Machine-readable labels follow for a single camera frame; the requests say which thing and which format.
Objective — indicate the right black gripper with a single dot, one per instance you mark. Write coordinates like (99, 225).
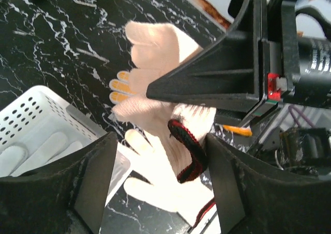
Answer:
(227, 73)

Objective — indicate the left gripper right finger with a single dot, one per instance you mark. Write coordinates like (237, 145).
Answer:
(254, 197)

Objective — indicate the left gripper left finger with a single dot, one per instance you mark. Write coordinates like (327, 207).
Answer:
(65, 196)

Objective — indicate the blue dotted work glove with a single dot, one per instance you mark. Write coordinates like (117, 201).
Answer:
(18, 159)

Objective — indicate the cream glove red cuff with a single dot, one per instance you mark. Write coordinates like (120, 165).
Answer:
(191, 200)

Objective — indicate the white perforated storage basket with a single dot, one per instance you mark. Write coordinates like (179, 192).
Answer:
(38, 113)

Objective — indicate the yellow dotted work glove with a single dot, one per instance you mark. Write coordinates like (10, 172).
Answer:
(120, 88)

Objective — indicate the white glove orange cuff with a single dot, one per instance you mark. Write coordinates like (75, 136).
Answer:
(239, 130)

